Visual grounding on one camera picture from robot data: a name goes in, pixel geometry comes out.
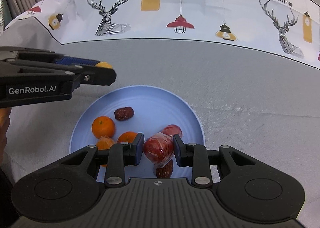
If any yellow round fruit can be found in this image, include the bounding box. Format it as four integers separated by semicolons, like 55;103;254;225
95;61;113;69

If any orange mandarin behind finger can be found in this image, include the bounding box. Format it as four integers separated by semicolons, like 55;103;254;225
117;131;137;143

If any light blue round plate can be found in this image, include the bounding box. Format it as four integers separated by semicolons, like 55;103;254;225
69;85;206;152

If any bare left hand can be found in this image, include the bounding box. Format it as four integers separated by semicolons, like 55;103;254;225
0;107;11;163

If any large orange mandarin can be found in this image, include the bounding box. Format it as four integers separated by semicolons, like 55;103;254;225
91;116;116;139

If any red fruit in plate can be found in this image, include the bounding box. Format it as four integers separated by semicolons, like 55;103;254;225
161;124;183;138

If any red apple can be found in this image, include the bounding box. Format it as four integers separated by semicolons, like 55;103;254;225
143;132;174;164

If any dark red jujube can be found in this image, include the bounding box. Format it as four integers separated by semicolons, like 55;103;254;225
114;107;135;121
154;159;174;179

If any peeled orange mandarin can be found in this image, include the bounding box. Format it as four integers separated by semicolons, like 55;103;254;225
95;135;116;168

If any dark red jujube front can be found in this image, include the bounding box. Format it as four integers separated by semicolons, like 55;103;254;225
154;159;174;179

